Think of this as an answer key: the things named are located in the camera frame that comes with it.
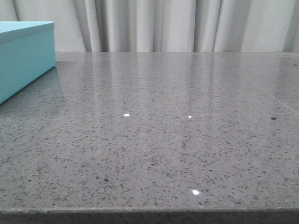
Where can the light blue box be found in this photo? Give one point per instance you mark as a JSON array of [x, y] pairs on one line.
[[27, 50]]

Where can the grey pleated curtain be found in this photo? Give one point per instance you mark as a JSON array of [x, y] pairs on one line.
[[164, 25]]

